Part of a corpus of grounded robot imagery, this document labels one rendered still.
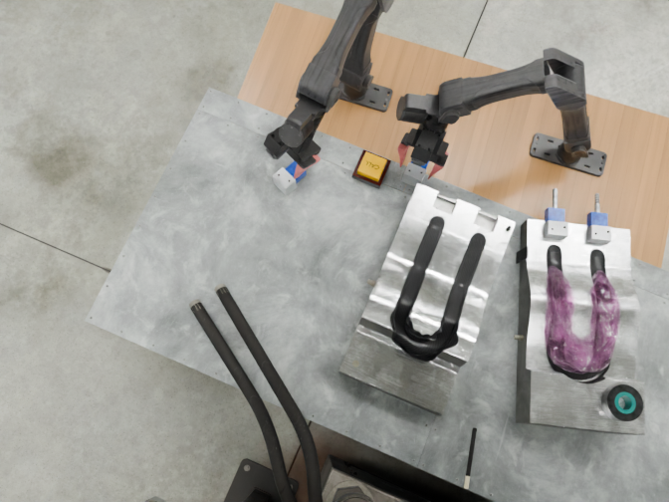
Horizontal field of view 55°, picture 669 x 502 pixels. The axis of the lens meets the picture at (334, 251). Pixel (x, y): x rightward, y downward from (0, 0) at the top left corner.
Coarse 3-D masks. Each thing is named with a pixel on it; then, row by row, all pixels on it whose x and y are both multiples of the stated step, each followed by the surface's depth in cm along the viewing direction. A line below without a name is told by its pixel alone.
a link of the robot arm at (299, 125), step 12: (300, 96) 139; (336, 96) 136; (300, 108) 136; (312, 108) 137; (324, 108) 138; (288, 120) 133; (300, 120) 133; (312, 120) 138; (288, 132) 136; (300, 132) 134; (288, 144) 138; (300, 144) 136
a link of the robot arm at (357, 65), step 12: (372, 12) 141; (372, 24) 144; (360, 36) 148; (372, 36) 151; (360, 48) 151; (348, 60) 156; (360, 60) 154; (348, 72) 159; (360, 72) 157; (348, 84) 162; (360, 84) 160
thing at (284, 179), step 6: (294, 162) 164; (282, 168) 163; (288, 168) 164; (294, 168) 164; (276, 174) 162; (282, 174) 162; (288, 174) 162; (294, 174) 164; (306, 174) 166; (276, 180) 162; (282, 180) 162; (288, 180) 162; (294, 180) 162; (282, 186) 162; (288, 186) 161; (294, 186) 165; (288, 192) 165
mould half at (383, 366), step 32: (416, 192) 158; (416, 224) 156; (448, 224) 156; (512, 224) 156; (448, 256) 154; (384, 288) 148; (448, 288) 152; (480, 288) 153; (384, 320) 145; (416, 320) 145; (480, 320) 148; (352, 352) 150; (384, 352) 151; (448, 352) 144; (384, 384) 149; (416, 384) 149; (448, 384) 149
